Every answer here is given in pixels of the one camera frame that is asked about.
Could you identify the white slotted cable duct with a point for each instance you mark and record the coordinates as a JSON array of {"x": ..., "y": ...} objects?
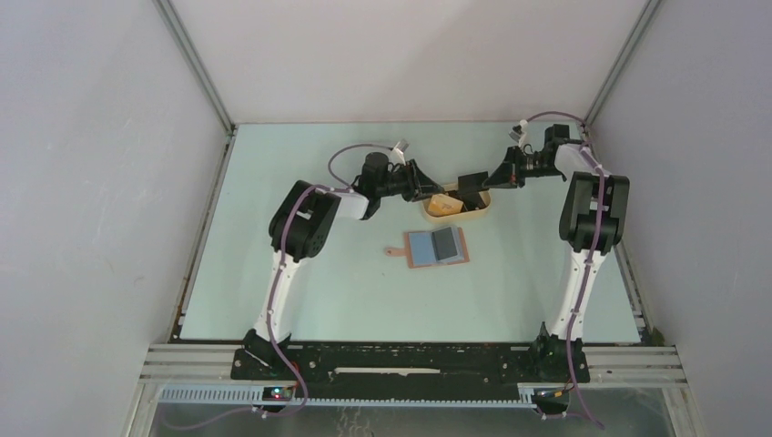
[{"x": 259, "y": 396}]

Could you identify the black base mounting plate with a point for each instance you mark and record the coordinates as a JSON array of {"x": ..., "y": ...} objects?
[{"x": 454, "y": 385}]

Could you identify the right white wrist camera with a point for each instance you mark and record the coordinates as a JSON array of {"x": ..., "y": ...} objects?
[{"x": 519, "y": 132}]

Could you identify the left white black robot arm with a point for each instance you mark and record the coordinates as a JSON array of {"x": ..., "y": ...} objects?
[{"x": 300, "y": 228}]

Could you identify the beige oval tray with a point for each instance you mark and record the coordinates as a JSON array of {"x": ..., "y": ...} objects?
[{"x": 476, "y": 206}]

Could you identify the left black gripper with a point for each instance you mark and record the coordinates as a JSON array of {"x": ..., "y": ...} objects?
[{"x": 418, "y": 186}]

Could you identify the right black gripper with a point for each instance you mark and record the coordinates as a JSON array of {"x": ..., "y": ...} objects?
[{"x": 508, "y": 175}]

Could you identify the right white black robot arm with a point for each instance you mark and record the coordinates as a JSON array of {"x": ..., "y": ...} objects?
[{"x": 591, "y": 223}]

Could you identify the black credit card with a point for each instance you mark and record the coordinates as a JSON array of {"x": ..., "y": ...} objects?
[
  {"x": 446, "y": 244},
  {"x": 472, "y": 183}
]

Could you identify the aluminium frame rail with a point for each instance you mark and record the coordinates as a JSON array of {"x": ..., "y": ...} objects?
[{"x": 602, "y": 365}]

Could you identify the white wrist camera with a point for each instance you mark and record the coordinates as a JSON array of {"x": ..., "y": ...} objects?
[
  {"x": 397, "y": 152},
  {"x": 519, "y": 132}
]

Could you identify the orange leather card holder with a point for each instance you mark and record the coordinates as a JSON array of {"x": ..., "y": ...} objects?
[{"x": 418, "y": 251}]

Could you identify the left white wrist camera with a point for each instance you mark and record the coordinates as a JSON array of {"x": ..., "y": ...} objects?
[{"x": 397, "y": 152}]

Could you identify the gold credit card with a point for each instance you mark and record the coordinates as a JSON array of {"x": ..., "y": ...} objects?
[{"x": 441, "y": 205}]

